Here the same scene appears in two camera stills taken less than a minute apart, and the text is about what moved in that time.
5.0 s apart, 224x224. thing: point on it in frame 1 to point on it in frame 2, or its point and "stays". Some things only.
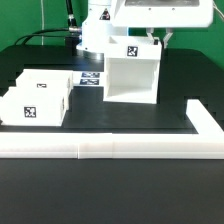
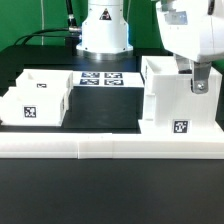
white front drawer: x=34 y=106 stays
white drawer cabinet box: x=132 y=69 to x=170 y=107
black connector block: x=71 y=42 stays
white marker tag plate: x=89 y=78 stays
